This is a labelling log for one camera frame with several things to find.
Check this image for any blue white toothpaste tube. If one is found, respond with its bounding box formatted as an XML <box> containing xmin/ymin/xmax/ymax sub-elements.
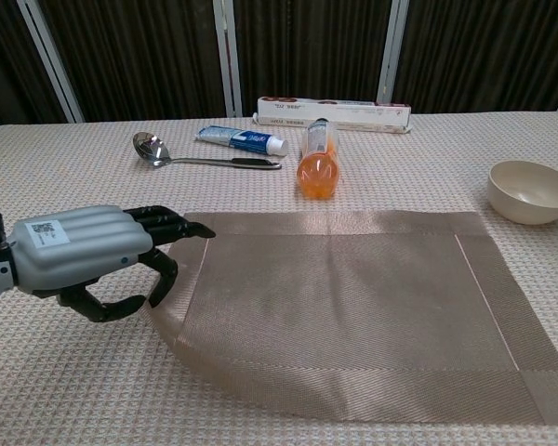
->
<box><xmin>194</xmin><ymin>125</ymin><xmax>289</xmax><ymax>156</ymax></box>

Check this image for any steel ladle black handle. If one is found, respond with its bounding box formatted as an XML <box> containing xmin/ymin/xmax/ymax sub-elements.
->
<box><xmin>132</xmin><ymin>131</ymin><xmax>284</xmax><ymax>171</ymax></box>

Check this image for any dark pleated screen panel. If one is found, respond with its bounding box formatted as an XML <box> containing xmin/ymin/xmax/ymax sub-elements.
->
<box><xmin>392</xmin><ymin>0</ymin><xmax>558</xmax><ymax>115</ymax></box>
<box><xmin>232</xmin><ymin>0</ymin><xmax>394</xmax><ymax>117</ymax></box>
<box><xmin>0</xmin><ymin>0</ymin><xmax>71</xmax><ymax>131</ymax></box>
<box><xmin>36</xmin><ymin>0</ymin><xmax>228</xmax><ymax>123</ymax></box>

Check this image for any light brown bowl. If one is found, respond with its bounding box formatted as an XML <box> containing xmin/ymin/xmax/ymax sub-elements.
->
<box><xmin>486</xmin><ymin>160</ymin><xmax>558</xmax><ymax>227</ymax></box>

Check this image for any brown woven placemat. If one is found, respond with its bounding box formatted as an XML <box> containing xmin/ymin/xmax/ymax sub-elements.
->
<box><xmin>146</xmin><ymin>209</ymin><xmax>558</xmax><ymax>426</ymax></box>

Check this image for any beige woven tablecloth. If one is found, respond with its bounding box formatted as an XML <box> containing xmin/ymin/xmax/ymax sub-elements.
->
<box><xmin>0</xmin><ymin>110</ymin><xmax>558</xmax><ymax>446</ymax></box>

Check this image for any long white cardboard box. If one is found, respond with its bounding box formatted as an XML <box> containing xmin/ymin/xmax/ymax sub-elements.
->
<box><xmin>252</xmin><ymin>96</ymin><xmax>413</xmax><ymax>135</ymax></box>

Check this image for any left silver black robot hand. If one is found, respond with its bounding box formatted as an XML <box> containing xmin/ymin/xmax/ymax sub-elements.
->
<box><xmin>7</xmin><ymin>203</ymin><xmax>218</xmax><ymax>324</ymax></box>

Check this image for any orange drink bottle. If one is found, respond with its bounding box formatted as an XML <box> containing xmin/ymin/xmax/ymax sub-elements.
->
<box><xmin>295</xmin><ymin>117</ymin><xmax>341</xmax><ymax>202</ymax></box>

